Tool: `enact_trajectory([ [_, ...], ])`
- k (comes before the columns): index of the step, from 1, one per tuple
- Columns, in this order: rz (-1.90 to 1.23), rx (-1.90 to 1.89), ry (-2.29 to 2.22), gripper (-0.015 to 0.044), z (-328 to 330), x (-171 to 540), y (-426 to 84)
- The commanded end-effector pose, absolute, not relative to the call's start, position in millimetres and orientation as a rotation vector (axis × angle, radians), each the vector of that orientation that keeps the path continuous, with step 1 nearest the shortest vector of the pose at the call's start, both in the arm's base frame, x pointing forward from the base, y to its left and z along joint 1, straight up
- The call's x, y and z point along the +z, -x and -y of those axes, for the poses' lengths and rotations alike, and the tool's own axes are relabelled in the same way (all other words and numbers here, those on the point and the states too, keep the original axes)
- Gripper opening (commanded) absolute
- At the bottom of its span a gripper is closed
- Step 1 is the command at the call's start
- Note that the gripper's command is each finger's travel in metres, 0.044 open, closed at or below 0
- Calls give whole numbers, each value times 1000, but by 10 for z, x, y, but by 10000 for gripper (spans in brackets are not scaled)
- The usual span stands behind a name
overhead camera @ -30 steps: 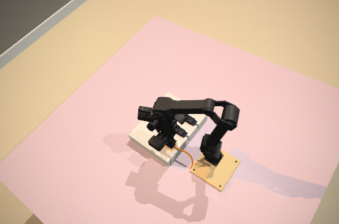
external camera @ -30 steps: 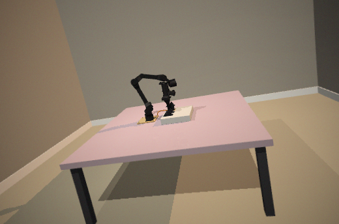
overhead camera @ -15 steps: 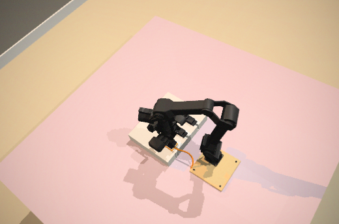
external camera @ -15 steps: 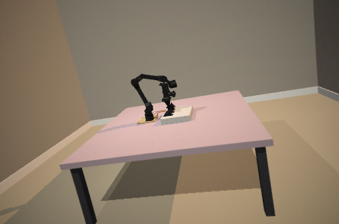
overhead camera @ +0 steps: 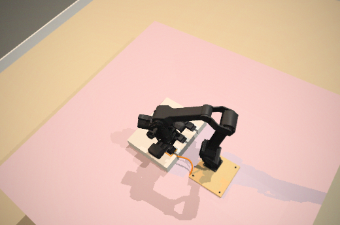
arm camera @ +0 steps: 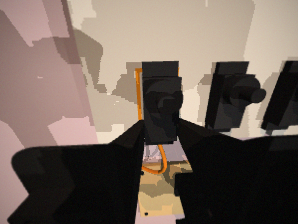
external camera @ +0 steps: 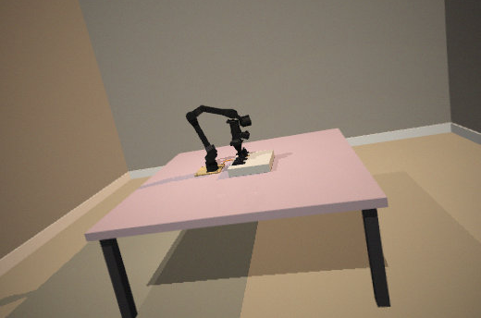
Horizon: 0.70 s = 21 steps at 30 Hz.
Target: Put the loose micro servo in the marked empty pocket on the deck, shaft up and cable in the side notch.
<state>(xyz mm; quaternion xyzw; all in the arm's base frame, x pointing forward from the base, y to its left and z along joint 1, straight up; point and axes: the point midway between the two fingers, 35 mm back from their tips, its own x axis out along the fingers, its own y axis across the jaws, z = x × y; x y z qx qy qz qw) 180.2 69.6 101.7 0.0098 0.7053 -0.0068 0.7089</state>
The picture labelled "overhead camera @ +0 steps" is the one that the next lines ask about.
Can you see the cream flat panel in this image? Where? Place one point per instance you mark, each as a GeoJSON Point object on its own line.
{"type": "Point", "coordinates": [140, 142]}

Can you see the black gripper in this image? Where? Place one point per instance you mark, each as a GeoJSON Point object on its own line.
{"type": "Point", "coordinates": [158, 149]}

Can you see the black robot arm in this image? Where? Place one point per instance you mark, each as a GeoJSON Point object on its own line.
{"type": "Point", "coordinates": [164, 118]}

